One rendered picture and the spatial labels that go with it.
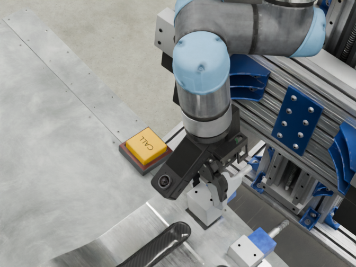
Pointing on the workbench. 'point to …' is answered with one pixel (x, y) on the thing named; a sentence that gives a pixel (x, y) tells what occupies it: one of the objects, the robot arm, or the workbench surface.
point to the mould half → (122, 234)
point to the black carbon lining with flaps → (160, 246)
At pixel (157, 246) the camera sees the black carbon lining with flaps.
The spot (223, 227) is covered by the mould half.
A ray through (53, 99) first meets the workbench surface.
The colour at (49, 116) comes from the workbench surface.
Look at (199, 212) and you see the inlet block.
